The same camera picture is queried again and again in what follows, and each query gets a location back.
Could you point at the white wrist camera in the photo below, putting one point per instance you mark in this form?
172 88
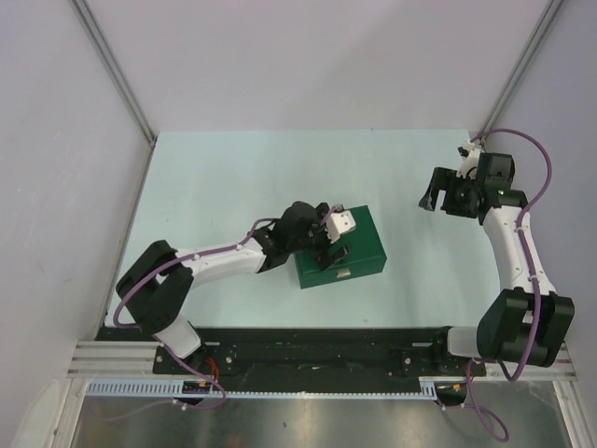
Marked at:
339 224
470 153

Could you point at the green jewelry box beige lining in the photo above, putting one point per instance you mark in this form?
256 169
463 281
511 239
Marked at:
367 255

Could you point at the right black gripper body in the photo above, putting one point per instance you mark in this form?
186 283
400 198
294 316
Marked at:
458 197

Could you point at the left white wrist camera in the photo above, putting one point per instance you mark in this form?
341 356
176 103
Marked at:
339 224

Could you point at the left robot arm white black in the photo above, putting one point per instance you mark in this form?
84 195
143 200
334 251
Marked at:
154 289

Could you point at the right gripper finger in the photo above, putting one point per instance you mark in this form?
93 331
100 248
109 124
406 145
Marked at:
443 179
429 199

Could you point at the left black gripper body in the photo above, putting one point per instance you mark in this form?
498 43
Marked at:
317 240

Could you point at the aluminium frame rail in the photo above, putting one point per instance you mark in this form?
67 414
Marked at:
144 360

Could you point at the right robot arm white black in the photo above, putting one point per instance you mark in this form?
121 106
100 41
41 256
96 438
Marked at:
528 320

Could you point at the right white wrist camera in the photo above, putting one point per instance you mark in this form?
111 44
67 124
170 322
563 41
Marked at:
470 153

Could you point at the white slotted cable duct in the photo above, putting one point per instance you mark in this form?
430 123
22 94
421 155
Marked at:
387 388

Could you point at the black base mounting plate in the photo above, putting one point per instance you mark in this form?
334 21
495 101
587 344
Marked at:
404 352

